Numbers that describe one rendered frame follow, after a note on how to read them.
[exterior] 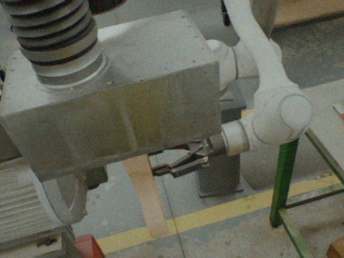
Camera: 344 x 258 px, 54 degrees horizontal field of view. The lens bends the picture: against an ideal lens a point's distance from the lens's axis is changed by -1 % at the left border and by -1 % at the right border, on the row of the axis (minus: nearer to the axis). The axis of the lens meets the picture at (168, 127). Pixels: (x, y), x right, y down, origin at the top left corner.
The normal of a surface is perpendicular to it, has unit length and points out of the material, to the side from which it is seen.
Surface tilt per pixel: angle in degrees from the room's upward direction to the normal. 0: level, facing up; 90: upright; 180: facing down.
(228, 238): 0
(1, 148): 90
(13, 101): 0
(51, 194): 65
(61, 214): 87
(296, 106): 46
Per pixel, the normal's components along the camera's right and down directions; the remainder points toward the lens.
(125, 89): 0.23, 0.66
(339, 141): -0.13, -0.70
